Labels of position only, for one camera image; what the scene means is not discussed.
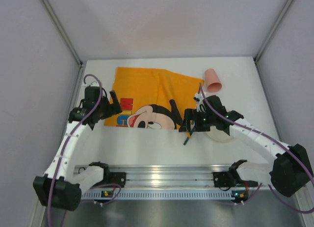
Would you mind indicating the cream round plate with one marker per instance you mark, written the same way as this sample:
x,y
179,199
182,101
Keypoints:
x,y
219,136

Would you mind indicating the left aluminium frame post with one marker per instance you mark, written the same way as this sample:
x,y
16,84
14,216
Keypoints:
x,y
61,30

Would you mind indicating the orange cartoon cloth placemat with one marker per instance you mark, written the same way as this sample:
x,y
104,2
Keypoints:
x,y
152,98

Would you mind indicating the aluminium frame post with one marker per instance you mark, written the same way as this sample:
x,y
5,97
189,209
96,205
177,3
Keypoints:
x,y
61,30
274,28

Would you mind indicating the pink plastic cup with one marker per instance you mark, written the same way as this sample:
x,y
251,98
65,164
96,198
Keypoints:
x,y
212,81

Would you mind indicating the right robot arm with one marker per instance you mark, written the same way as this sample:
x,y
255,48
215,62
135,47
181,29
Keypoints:
x,y
287,167

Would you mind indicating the perforated cable duct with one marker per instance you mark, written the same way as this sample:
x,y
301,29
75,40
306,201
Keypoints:
x,y
200,194

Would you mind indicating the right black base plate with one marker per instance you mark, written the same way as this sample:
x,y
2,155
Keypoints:
x,y
221,180

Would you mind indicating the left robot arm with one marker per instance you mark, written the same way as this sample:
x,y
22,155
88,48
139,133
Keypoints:
x,y
59,187

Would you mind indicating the aluminium mounting rail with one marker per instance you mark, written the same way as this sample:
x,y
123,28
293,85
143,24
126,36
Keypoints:
x,y
158,177

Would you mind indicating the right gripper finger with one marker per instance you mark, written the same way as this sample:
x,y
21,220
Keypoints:
x,y
196,127
187,119

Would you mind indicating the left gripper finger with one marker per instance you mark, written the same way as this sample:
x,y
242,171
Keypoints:
x,y
115,105
92,121

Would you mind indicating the right aluminium frame post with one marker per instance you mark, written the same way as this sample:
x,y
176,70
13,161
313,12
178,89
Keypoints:
x,y
274,28

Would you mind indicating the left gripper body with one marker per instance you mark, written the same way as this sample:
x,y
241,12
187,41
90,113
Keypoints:
x,y
111,107

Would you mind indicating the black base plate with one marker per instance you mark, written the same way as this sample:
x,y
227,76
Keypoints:
x,y
221,180
118,178

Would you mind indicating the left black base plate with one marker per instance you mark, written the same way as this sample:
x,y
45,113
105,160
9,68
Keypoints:
x,y
118,178

